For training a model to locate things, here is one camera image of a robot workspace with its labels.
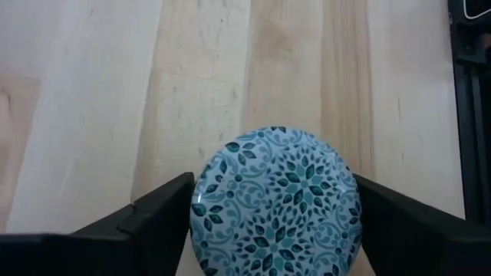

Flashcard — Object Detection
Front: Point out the teal floral candle tin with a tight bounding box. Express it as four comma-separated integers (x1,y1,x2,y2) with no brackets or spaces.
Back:
189,126,364,276

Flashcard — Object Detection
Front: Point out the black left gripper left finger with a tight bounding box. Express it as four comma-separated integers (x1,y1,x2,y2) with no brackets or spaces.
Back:
0,172,196,276

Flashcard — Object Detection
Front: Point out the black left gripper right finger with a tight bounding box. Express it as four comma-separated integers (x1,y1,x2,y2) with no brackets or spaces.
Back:
352,174,491,276

